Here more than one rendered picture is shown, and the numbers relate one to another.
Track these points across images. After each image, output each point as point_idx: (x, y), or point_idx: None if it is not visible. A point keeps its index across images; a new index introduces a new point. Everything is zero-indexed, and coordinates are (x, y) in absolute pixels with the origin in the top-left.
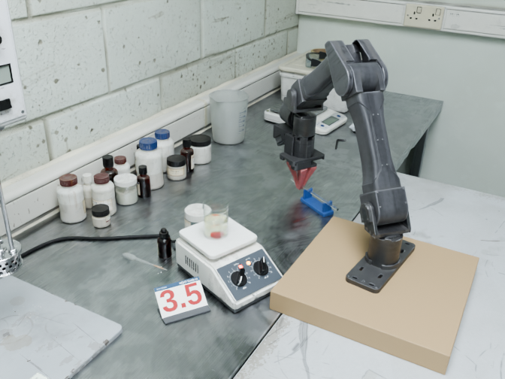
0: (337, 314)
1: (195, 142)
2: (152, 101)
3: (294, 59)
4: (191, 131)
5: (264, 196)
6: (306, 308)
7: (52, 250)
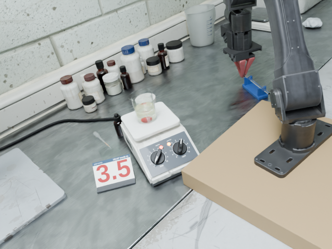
0: (234, 199)
1: (169, 46)
2: (141, 19)
3: None
4: (175, 39)
5: (214, 84)
6: (209, 189)
7: (53, 129)
